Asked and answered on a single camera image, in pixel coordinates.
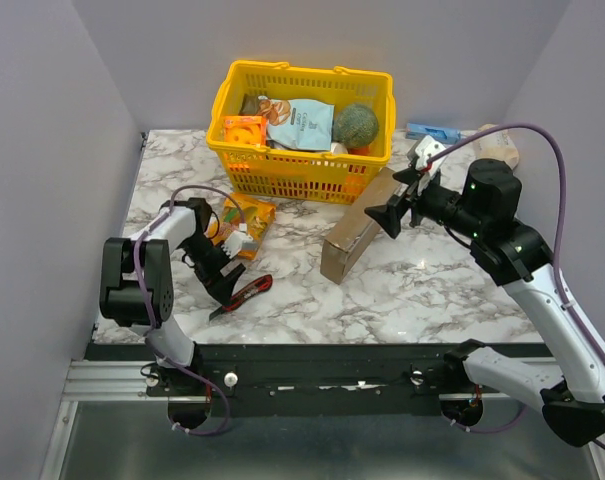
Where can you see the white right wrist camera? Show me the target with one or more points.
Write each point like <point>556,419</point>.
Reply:
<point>421,165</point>

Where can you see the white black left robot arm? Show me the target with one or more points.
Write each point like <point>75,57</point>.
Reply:
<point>137,289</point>

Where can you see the orange fruit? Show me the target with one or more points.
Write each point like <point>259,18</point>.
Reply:
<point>360,151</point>

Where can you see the orange snack box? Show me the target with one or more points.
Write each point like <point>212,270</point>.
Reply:
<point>245,130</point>

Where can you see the aluminium frame rail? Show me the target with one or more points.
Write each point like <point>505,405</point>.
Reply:
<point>97,381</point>

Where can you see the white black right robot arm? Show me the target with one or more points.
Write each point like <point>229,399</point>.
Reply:
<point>518,259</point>

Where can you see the white cup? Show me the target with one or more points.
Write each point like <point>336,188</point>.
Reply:
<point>338,149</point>

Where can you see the red black utility knife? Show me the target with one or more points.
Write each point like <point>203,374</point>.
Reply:
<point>254,288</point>

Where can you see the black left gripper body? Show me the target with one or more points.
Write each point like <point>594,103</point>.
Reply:
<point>209,259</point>

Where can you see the light blue cassava chips bag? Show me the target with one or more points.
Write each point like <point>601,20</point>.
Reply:
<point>298,124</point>

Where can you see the yellow plastic shopping basket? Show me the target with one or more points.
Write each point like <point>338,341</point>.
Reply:
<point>310,175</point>

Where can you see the green netted melon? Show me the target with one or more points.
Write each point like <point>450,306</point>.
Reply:
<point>356,126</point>

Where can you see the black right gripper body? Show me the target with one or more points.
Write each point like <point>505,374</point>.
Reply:
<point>410,204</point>

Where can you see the blue flat package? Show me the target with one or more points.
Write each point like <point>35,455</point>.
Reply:
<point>444,135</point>

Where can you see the brown cardboard express box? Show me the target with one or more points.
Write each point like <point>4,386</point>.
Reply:
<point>352,234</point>

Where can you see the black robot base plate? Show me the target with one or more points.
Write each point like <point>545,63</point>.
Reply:
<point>320,381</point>

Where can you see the orange gummy candy bag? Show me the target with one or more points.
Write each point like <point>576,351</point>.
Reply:
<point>258,216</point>

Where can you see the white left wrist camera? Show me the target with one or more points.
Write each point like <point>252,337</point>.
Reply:
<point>239,240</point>

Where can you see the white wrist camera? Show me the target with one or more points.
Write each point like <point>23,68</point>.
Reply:
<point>239,240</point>
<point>421,165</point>

